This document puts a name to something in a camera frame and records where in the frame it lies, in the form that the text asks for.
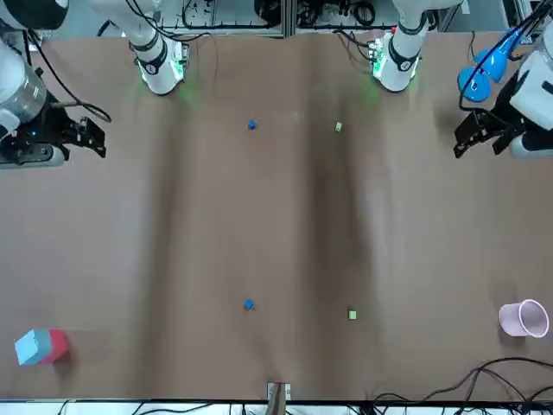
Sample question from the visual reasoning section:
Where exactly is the red and blue box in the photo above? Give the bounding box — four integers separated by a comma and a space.
15, 328, 70, 367

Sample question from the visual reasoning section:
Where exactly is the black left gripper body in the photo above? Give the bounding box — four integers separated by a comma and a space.
477, 71, 526, 133

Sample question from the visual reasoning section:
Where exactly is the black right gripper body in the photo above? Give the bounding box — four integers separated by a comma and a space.
12, 105, 84, 146

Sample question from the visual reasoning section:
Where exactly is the pink plastic cup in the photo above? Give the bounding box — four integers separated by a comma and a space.
499, 298, 550, 339

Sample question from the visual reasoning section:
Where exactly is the aluminium frame post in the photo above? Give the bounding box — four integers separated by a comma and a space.
266, 381, 292, 415
283, 0, 297, 38

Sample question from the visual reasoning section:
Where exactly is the blue desk lamp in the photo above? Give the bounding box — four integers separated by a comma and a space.
457, 25, 526, 104

